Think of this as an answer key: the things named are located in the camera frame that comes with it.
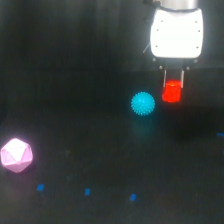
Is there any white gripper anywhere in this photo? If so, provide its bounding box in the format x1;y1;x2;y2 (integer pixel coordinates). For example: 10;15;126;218
150;7;204;88

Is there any red cylindrical cup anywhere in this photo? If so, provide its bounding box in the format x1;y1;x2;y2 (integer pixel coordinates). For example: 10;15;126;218
162;80;182;103

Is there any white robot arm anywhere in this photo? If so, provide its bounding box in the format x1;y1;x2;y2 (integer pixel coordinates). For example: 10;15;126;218
150;0;204;84

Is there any blue spiky ball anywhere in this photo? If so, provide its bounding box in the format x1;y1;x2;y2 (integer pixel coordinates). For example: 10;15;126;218
131;92;155;116

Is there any blue tape marker far right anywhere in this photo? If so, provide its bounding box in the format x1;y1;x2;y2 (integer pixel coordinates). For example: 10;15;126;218
217;133;224;137

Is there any blue tape marker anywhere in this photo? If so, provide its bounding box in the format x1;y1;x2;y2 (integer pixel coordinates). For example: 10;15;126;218
217;133;224;137
85;188;90;195
37;184;44;191
130;194;137;201

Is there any blue tape marker middle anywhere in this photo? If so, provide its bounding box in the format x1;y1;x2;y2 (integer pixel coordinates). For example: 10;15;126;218
85;188;90;195

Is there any blue tape marker left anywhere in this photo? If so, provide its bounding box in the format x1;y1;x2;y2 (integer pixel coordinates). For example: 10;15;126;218
37;184;44;191

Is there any pink polyhedron ball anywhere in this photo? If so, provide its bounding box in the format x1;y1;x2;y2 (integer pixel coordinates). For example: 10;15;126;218
0;138;33;173

